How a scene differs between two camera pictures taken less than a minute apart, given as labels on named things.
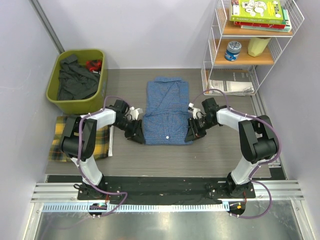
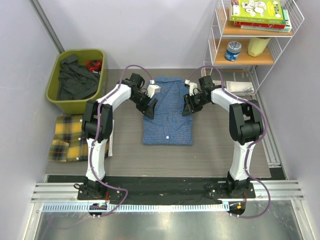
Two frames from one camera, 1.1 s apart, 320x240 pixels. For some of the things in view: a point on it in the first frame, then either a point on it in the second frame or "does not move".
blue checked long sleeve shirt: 166,121 does not move
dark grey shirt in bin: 76,81 does not move
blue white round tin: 233,50 does not move
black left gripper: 136,126 -> 150,112
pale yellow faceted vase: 256,46 does not move
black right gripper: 194,132 -> 188,101
